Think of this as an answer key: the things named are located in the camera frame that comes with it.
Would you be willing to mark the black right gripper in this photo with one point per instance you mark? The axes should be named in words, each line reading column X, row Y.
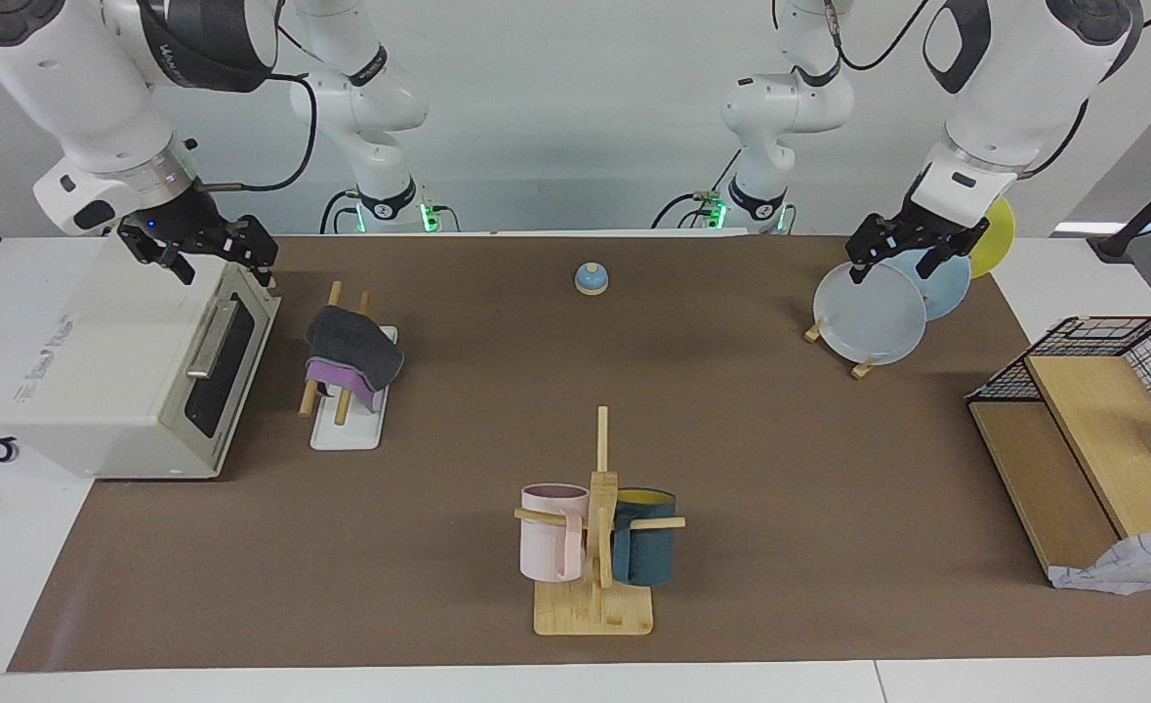
column 184, row 227

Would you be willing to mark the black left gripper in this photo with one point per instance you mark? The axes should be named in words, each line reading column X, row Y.
column 926, row 227

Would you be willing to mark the purple grey towel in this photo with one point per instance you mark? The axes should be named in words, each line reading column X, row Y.
column 355, row 351

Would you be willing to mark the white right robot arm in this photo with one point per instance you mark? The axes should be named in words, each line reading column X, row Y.
column 77, row 107

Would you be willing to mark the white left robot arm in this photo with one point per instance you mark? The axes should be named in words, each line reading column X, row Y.
column 1005, row 98

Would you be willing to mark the wooden plate rack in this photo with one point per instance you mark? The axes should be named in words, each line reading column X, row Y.
column 863, row 369

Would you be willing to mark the wooden towel rack white base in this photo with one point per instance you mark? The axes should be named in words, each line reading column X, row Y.
column 350, row 430

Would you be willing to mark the light blue plate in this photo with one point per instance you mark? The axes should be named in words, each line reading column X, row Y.
column 948, row 288

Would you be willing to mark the grey plate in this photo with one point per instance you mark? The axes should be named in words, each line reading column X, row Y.
column 868, row 312

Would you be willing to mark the yellow plate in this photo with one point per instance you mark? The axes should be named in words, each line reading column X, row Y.
column 997, row 239

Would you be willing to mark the beige toaster oven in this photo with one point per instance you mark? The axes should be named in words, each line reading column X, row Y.
column 116, row 361

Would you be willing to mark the wooden shelf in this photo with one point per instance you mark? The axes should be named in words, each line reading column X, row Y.
column 1092, row 430

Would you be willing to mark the brown table mat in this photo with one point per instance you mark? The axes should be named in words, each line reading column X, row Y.
column 536, row 391

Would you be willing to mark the dark teal mug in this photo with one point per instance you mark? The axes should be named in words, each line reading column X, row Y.
column 645, row 552

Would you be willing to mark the pink mug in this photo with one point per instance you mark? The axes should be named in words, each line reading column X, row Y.
column 541, row 547

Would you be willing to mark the wooden mug tree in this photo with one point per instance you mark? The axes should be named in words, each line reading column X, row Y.
column 595, row 610

